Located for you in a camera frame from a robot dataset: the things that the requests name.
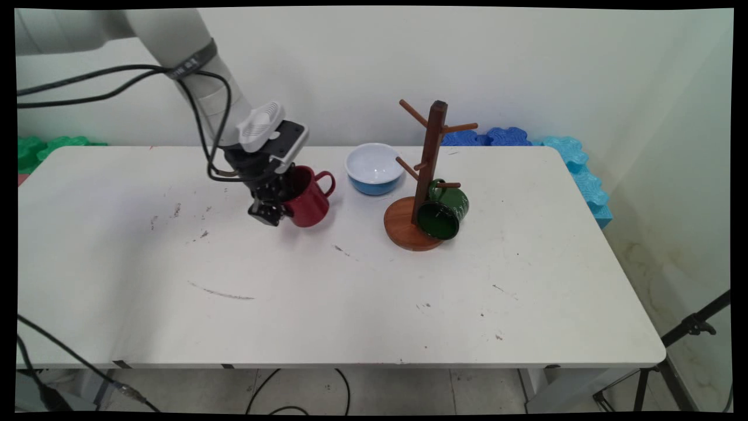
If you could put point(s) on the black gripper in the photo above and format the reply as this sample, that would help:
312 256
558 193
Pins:
263 175

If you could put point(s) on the red enamel mug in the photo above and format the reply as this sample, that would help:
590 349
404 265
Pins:
312 204

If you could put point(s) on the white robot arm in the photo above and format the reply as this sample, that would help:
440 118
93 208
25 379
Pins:
169 32

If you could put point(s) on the white bowl with blue outside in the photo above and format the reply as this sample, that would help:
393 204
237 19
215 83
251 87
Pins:
374 164

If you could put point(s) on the wooden mug tree stand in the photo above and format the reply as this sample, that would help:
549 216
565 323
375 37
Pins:
429 152

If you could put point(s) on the green enamel mug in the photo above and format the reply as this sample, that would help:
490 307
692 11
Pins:
453 207

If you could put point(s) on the blue cloth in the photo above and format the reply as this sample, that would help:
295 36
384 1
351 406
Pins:
508 136

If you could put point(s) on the green foam mat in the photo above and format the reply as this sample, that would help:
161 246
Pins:
41 152

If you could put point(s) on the white table leg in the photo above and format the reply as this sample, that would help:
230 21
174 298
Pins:
99 380

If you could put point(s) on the cyan foam mat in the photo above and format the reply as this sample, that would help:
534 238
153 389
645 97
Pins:
587 181

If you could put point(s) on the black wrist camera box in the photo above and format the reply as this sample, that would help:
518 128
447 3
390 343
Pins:
289 143

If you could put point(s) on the black camera tripod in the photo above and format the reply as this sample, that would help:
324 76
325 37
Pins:
692 324

